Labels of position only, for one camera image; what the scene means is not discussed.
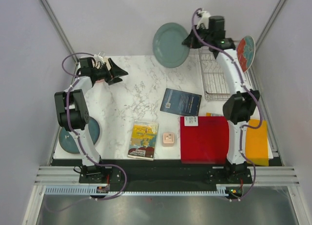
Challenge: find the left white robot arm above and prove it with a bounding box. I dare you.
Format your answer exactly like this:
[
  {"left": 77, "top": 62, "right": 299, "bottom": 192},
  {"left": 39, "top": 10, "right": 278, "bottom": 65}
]
[{"left": 54, "top": 54, "right": 128, "bottom": 183}]

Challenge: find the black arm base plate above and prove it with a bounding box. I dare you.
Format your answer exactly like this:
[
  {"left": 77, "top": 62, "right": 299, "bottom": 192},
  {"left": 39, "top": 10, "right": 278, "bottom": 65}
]
[{"left": 79, "top": 165, "right": 253, "bottom": 185}]

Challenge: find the grey-green plate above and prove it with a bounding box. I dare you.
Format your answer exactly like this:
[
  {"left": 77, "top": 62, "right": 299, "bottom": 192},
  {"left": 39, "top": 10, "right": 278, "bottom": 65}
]
[{"left": 152, "top": 22, "right": 190, "bottom": 68}]

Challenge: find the red and teal plate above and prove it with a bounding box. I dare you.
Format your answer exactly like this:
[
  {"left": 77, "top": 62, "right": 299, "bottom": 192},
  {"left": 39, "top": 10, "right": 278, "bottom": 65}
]
[{"left": 236, "top": 36, "right": 255, "bottom": 73}]

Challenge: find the white slotted cable duct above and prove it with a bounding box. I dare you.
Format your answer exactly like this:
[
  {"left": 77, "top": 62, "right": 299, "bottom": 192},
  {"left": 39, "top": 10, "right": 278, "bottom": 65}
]
[{"left": 44, "top": 185, "right": 233, "bottom": 196}]

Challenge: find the metal wire dish rack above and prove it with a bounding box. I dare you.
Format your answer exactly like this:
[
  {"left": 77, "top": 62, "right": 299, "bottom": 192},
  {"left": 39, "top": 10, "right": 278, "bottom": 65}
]
[{"left": 193, "top": 46, "right": 231, "bottom": 102}]

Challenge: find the orange folder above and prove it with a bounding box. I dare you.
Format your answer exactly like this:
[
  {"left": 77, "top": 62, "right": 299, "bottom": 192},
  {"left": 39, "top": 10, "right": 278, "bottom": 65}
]
[{"left": 245, "top": 120, "right": 269, "bottom": 167}]

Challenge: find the red folder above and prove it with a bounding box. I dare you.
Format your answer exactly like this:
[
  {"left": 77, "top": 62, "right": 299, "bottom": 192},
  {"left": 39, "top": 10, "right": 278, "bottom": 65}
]
[{"left": 180, "top": 116, "right": 229, "bottom": 165}]

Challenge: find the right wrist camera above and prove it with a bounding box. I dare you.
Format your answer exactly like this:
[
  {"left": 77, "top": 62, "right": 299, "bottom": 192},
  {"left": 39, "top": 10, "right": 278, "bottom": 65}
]
[{"left": 196, "top": 10, "right": 211, "bottom": 29}]

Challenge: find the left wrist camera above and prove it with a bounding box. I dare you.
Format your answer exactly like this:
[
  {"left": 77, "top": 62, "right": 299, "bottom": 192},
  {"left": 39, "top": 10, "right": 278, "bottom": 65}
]
[{"left": 94, "top": 51, "right": 109, "bottom": 68}]

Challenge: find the yellow paperback book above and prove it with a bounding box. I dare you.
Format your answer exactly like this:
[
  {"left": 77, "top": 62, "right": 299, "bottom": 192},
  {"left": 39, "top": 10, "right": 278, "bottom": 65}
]
[{"left": 127, "top": 120, "right": 159, "bottom": 161}]

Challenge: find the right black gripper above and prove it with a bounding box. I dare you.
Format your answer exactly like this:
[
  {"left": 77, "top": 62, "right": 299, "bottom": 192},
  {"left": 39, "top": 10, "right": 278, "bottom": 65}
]
[{"left": 183, "top": 25, "right": 213, "bottom": 49}]

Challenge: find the white label card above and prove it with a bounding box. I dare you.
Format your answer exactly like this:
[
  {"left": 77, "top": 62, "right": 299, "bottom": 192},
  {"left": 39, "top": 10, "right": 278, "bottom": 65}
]
[{"left": 184, "top": 116, "right": 198, "bottom": 127}]

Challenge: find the small pink box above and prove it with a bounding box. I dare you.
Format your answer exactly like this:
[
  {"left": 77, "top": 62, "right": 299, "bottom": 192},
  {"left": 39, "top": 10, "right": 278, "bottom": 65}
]
[{"left": 162, "top": 132, "right": 175, "bottom": 147}]

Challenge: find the dark teal speckled plate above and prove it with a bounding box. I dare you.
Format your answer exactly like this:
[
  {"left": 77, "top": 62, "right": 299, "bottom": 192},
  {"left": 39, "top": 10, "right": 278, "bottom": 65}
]
[{"left": 58, "top": 117, "right": 100, "bottom": 154}]

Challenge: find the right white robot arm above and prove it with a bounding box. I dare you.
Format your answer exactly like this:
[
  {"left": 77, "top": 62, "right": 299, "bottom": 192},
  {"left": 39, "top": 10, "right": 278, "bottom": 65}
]
[{"left": 182, "top": 8, "right": 260, "bottom": 183}]

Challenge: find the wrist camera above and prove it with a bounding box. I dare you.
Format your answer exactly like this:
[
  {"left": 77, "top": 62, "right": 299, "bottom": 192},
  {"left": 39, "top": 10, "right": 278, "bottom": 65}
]
[
  {"left": 196, "top": 10, "right": 211, "bottom": 29},
  {"left": 94, "top": 51, "right": 109, "bottom": 68}
]

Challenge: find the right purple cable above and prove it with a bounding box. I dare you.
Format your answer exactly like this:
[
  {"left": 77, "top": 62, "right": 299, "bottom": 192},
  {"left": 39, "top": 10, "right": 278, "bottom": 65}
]
[{"left": 191, "top": 7, "right": 264, "bottom": 202}]

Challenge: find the dark blue booklet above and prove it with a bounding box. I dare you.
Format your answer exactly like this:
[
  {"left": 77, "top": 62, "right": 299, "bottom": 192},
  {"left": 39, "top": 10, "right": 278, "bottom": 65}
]
[{"left": 160, "top": 88, "right": 202, "bottom": 116}]

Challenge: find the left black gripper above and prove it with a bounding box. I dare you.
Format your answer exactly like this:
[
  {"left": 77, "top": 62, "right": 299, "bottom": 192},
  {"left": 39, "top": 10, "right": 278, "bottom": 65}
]
[{"left": 92, "top": 59, "right": 128, "bottom": 86}]

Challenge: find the aluminium front frame rail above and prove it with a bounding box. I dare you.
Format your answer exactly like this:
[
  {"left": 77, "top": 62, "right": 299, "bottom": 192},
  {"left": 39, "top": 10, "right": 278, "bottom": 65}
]
[{"left": 35, "top": 165, "right": 299, "bottom": 186}]

